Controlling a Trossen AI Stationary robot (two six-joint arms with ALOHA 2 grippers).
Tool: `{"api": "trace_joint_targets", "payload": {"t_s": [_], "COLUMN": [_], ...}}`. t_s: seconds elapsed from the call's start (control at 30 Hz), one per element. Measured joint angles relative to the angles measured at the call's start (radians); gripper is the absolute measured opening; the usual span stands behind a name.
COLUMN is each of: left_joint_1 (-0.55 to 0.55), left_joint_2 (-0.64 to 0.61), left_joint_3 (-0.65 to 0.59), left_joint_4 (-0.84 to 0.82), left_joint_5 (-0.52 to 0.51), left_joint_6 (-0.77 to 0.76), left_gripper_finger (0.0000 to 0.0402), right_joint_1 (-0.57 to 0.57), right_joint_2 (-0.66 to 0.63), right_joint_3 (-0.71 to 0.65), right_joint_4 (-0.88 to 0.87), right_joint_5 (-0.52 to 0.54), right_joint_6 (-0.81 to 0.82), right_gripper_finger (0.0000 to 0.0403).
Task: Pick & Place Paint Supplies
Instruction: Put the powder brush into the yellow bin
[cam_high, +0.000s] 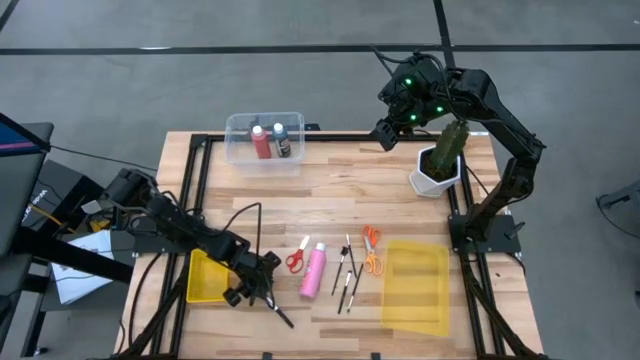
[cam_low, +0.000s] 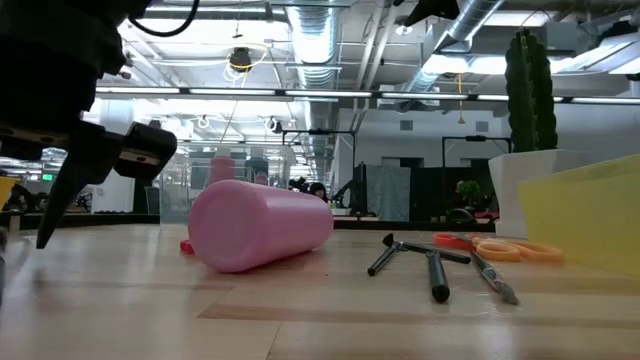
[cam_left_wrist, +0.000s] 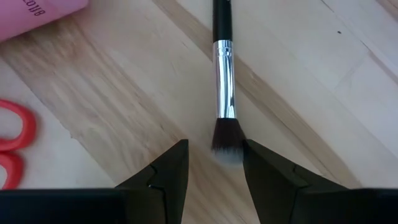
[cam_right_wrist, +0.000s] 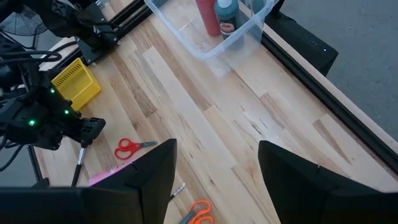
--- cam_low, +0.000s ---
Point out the slim silver-ferrule paintbrush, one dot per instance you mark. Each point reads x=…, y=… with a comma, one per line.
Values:
x=492, y=277

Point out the person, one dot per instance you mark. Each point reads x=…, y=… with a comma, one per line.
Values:
x=318, y=190

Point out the pink paint bottle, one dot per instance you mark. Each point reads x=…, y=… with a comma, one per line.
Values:
x=250, y=225

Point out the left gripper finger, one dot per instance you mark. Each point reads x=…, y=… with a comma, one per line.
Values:
x=80, y=170

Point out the black aluminium table frame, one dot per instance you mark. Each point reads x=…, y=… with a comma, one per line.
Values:
x=100, y=219

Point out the clear plastic bin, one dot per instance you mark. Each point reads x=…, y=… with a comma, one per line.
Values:
x=175, y=190

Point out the yellow translucent tray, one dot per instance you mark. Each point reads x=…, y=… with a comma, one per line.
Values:
x=590, y=215

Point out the grey curtain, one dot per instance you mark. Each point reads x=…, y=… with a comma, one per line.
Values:
x=387, y=192

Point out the black background robot arm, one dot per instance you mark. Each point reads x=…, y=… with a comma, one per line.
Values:
x=345, y=192

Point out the green cactus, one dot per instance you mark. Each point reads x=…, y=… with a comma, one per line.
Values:
x=520, y=100

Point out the narrow silver ceiling duct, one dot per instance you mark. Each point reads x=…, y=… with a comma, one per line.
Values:
x=470, y=20

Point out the red paint bottle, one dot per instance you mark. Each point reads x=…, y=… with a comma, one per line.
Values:
x=222, y=170

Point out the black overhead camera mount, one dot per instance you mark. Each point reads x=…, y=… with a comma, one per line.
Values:
x=432, y=10

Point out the small green potted plant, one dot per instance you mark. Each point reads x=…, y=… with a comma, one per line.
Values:
x=468, y=190

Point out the green exit sign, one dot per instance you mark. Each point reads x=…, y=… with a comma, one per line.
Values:
x=48, y=177

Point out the dark teal paint bottle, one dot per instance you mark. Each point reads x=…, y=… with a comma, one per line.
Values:
x=256, y=172

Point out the black background gantry frame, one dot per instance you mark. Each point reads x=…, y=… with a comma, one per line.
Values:
x=320, y=132
x=475, y=138

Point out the wide silver ceiling duct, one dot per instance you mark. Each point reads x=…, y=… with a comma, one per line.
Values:
x=312, y=40

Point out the small red object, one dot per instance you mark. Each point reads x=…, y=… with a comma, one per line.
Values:
x=186, y=246

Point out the thin black paintbrush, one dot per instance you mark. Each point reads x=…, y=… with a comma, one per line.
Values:
x=440, y=253

